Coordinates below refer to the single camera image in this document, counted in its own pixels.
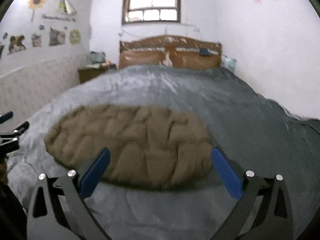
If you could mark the green bag on nightstand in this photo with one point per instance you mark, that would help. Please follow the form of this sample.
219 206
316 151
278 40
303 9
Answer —
96 57

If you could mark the wooden framed window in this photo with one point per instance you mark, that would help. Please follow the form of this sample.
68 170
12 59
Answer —
151 11

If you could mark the brown wooden headboard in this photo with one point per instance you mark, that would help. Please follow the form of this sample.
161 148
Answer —
171 51

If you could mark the sunflower wall sticker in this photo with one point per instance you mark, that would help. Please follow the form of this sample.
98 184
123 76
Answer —
34 5

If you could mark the peeling wall poster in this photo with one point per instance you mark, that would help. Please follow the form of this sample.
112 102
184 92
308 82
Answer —
65 7

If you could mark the lettering wall sticker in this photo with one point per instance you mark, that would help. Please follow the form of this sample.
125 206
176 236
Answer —
56 18

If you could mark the brown puffer jacket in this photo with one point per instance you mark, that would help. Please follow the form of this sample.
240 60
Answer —
151 147

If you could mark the small kitten wall sticker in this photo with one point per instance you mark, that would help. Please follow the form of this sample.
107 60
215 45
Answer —
36 40

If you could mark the dark device on headboard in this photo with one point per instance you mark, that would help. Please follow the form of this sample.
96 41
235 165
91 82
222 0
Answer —
204 52

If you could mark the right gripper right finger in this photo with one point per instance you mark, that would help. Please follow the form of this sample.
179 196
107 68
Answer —
274 219

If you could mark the dog wall sticker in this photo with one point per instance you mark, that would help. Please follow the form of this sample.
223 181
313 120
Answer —
16 44

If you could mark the two cats wall sticker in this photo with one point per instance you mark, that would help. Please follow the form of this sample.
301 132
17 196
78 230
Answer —
56 37

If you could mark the striped pillow by wall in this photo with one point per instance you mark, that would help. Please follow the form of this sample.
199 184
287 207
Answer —
228 63

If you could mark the grey-green bed blanket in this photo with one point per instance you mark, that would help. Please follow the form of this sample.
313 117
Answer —
256 132

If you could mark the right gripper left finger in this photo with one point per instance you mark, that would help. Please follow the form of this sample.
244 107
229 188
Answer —
46 218

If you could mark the green flower cat sticker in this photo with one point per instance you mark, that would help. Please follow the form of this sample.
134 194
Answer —
74 37

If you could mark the brown wooden nightstand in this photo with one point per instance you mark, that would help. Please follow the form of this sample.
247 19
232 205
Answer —
88 73

